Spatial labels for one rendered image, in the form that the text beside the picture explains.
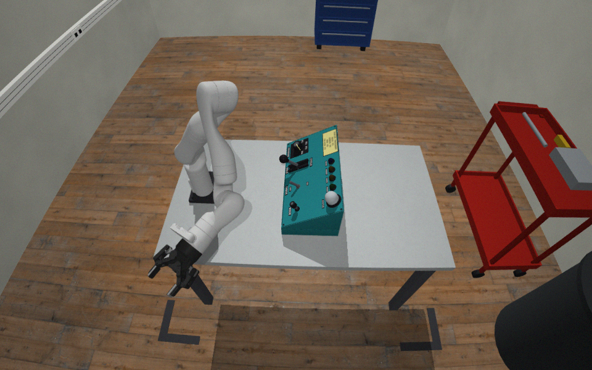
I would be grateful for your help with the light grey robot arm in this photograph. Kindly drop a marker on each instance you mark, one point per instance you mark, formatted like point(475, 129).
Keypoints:
point(215, 100)

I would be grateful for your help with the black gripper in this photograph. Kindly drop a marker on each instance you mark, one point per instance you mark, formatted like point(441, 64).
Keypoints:
point(180, 260)

